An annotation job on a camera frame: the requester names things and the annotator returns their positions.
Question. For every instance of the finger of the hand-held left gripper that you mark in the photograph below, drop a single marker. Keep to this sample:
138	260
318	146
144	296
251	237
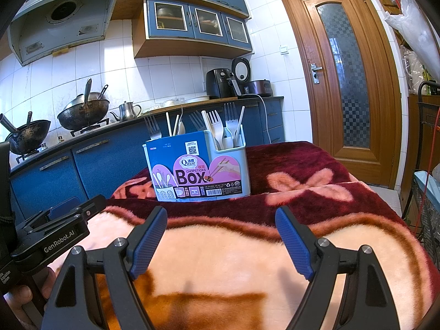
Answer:
87	209

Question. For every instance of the blue lower cabinets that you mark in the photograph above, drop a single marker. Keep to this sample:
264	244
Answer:
96	158

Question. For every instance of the red and pink printed blanket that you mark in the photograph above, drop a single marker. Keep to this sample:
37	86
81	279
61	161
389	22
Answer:
223	264

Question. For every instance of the small dark wok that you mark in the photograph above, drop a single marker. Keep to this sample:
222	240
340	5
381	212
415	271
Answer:
29	137

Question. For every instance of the gas stove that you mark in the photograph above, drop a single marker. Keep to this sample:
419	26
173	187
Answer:
89	129

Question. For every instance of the white plastic spoon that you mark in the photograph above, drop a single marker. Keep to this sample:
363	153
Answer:
181	129

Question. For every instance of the white plastic fork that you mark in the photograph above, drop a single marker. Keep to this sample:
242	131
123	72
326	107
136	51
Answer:
216	122

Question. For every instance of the dark rice cooker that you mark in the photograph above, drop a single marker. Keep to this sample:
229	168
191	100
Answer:
261	87

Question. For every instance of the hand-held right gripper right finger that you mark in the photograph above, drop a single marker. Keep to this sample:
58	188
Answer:
294	244

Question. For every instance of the blue glass-door wall cabinet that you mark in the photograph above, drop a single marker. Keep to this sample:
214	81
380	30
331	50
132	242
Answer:
189	24

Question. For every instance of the white plate stack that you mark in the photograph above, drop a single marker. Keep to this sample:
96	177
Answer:
198	98

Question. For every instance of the large steel wok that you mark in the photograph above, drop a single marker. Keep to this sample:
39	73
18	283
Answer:
82	113

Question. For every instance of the light blue utensil holder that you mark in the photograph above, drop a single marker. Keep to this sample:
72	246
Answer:
227	172

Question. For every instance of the person's left hand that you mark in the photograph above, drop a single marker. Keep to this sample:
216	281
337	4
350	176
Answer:
20	297

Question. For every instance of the white bowl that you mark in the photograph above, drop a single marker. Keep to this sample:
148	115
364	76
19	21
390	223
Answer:
170	103

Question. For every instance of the white plastic bag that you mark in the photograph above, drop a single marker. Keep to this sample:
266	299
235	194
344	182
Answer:
416	31

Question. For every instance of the metal fork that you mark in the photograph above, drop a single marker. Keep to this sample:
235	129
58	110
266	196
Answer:
153	130
230	117
199	123

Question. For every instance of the white wall switch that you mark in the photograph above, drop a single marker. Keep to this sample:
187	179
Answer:
284	50

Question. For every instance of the wooden side cabinet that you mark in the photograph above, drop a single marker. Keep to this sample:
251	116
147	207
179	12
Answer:
412	134

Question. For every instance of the metal kettle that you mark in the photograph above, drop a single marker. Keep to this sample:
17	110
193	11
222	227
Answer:
127	111

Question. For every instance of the grey range hood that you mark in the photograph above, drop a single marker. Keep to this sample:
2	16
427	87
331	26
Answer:
68	34

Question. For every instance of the black air fryer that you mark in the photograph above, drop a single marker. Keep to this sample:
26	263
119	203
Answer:
220	84

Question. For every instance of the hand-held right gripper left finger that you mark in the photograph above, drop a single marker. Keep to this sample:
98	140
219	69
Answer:
147	244

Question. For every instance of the wooden door with glass pane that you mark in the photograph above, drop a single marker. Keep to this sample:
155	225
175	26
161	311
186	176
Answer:
304	127

